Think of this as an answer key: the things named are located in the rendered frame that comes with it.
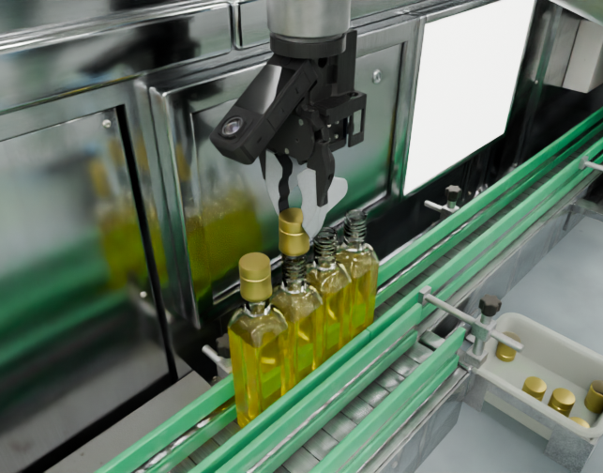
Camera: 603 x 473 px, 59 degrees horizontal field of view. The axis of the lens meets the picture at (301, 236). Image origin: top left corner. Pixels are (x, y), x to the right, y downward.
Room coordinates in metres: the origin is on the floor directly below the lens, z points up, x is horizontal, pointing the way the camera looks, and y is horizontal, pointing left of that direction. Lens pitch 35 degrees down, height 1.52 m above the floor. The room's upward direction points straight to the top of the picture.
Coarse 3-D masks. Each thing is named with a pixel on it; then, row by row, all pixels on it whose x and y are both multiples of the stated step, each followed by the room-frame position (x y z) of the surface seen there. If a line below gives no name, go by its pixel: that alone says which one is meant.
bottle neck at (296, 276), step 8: (288, 256) 0.51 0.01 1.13; (296, 256) 0.51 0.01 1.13; (304, 256) 0.50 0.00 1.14; (288, 264) 0.49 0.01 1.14; (296, 264) 0.49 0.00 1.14; (304, 264) 0.49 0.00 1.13; (288, 272) 0.49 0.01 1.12; (296, 272) 0.49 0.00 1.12; (304, 272) 0.50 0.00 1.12; (288, 280) 0.49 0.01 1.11; (296, 280) 0.49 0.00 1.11; (304, 280) 0.49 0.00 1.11; (288, 288) 0.49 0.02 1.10; (296, 288) 0.49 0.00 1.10; (304, 288) 0.49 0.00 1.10
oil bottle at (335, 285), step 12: (312, 264) 0.55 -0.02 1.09; (312, 276) 0.53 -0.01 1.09; (324, 276) 0.52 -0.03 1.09; (336, 276) 0.53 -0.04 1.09; (348, 276) 0.54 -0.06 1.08; (324, 288) 0.51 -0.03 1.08; (336, 288) 0.52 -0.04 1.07; (348, 288) 0.54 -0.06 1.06; (324, 300) 0.51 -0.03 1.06; (336, 300) 0.52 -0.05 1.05; (348, 300) 0.54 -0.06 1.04; (324, 312) 0.51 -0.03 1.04; (336, 312) 0.52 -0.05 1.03; (348, 312) 0.54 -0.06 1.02; (324, 324) 0.51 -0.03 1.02; (336, 324) 0.52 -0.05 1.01; (348, 324) 0.54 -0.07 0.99; (324, 336) 0.51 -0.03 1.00; (336, 336) 0.52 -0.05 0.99; (324, 348) 0.51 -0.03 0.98; (336, 348) 0.52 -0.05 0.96; (324, 360) 0.51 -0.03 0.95
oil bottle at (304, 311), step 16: (272, 288) 0.51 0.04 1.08; (288, 304) 0.48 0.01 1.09; (304, 304) 0.48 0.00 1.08; (320, 304) 0.49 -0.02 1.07; (288, 320) 0.47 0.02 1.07; (304, 320) 0.47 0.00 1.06; (320, 320) 0.49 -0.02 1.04; (304, 336) 0.47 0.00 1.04; (320, 336) 0.50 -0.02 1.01; (304, 352) 0.47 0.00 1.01; (320, 352) 0.50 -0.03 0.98; (304, 368) 0.47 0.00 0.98
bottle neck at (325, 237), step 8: (320, 232) 0.55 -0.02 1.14; (328, 232) 0.55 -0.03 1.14; (336, 232) 0.55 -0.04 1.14; (320, 240) 0.53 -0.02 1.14; (328, 240) 0.53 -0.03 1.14; (336, 240) 0.54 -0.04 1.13; (320, 248) 0.53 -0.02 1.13; (328, 248) 0.53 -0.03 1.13; (336, 248) 0.54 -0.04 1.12; (320, 256) 0.53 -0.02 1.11; (328, 256) 0.53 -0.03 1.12; (336, 256) 0.55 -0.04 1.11; (320, 264) 0.53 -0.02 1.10; (328, 264) 0.53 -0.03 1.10; (336, 264) 0.54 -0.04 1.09
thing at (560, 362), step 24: (528, 336) 0.69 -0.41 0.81; (552, 336) 0.67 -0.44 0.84; (528, 360) 0.68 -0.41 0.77; (552, 360) 0.66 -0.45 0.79; (576, 360) 0.64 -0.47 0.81; (600, 360) 0.61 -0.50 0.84; (504, 384) 0.56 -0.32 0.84; (552, 384) 0.62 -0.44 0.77; (576, 384) 0.62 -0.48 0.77; (576, 408) 0.57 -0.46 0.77; (576, 432) 0.48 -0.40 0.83; (600, 432) 0.48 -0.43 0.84
